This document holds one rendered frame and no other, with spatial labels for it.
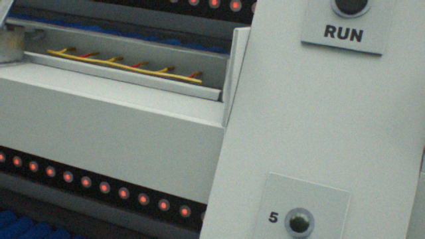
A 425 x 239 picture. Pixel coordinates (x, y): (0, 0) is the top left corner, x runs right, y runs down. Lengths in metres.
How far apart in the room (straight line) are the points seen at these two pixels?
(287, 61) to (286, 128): 0.03
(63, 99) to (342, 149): 0.16
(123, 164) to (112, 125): 0.02
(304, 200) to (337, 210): 0.02
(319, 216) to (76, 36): 0.23
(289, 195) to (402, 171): 0.05
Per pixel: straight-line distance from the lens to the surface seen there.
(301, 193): 0.24
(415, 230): 0.25
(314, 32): 0.25
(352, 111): 0.24
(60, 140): 0.30
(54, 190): 0.49
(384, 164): 0.24
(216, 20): 0.45
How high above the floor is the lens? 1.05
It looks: 3 degrees up
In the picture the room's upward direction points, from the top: 14 degrees clockwise
